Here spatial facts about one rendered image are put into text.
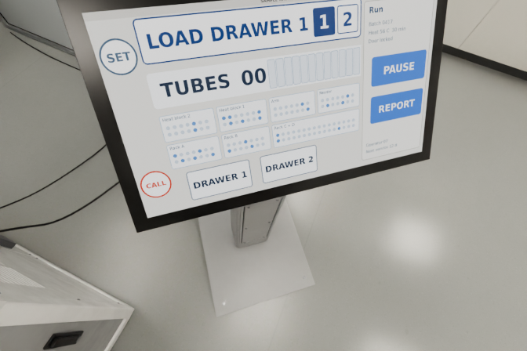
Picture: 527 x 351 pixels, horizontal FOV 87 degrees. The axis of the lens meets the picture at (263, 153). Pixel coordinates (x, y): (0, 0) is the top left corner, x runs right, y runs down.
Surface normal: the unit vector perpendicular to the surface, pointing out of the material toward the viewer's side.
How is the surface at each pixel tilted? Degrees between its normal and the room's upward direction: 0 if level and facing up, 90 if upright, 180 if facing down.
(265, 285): 3
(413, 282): 0
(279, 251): 3
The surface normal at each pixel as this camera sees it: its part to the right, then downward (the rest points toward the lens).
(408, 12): 0.27, 0.33
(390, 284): 0.08, -0.50
